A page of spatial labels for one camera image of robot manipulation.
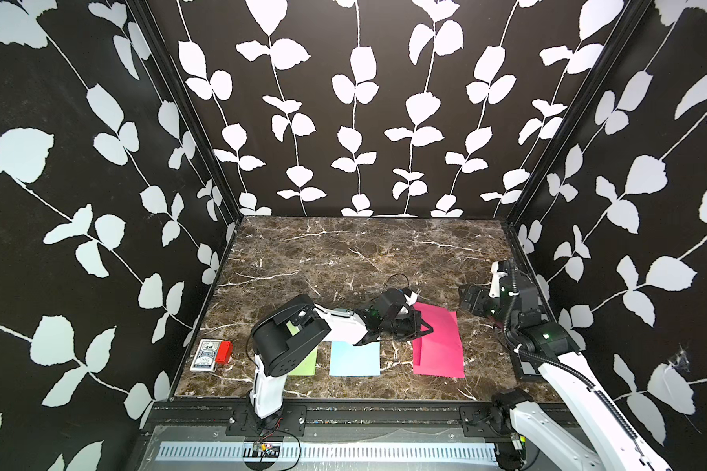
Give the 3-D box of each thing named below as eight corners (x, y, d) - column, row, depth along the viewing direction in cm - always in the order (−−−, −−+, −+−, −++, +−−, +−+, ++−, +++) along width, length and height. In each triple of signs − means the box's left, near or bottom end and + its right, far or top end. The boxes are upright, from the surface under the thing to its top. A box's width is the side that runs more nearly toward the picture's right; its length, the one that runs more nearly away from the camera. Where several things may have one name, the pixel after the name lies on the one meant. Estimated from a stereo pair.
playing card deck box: (193, 371, 84) (189, 368, 82) (203, 342, 90) (200, 339, 88) (214, 371, 84) (210, 368, 82) (223, 342, 90) (220, 339, 88)
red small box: (217, 364, 85) (213, 361, 83) (223, 344, 89) (220, 340, 86) (229, 364, 85) (225, 361, 83) (235, 344, 89) (231, 340, 86)
